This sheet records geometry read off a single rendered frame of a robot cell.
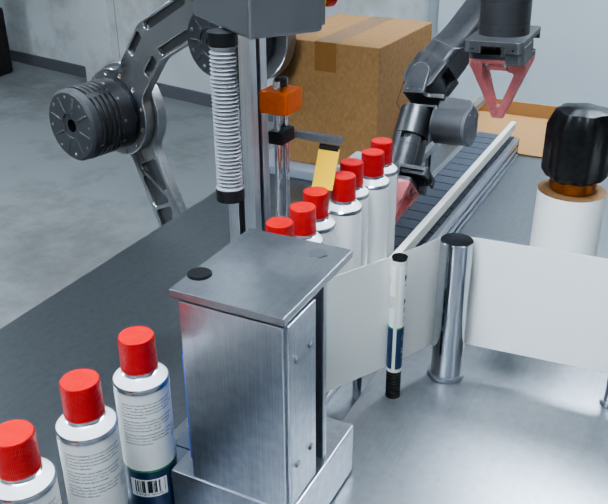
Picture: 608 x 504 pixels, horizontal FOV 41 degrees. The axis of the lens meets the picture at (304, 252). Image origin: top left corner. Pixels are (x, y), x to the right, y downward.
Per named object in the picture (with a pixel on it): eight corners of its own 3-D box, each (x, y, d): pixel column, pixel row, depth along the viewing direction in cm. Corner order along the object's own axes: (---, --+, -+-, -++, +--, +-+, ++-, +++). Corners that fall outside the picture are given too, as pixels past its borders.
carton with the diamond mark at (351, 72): (375, 176, 170) (379, 48, 158) (277, 158, 181) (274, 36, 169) (425, 136, 194) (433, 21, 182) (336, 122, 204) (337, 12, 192)
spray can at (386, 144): (381, 273, 125) (387, 148, 116) (354, 264, 128) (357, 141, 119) (399, 261, 129) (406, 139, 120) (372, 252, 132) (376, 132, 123)
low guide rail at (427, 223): (301, 379, 98) (301, 366, 97) (293, 377, 98) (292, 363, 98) (515, 130, 184) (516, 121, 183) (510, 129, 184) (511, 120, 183)
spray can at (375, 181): (385, 286, 122) (390, 158, 112) (350, 284, 122) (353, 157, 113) (386, 270, 126) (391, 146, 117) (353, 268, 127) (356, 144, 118)
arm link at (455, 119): (429, 87, 138) (411, 61, 131) (493, 90, 132) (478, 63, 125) (410, 150, 136) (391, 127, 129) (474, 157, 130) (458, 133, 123)
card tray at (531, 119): (552, 159, 184) (554, 143, 183) (443, 143, 195) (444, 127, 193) (576, 123, 208) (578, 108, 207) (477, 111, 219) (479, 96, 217)
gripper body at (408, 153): (424, 178, 125) (436, 134, 126) (363, 168, 129) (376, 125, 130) (433, 191, 131) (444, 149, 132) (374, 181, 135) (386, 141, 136)
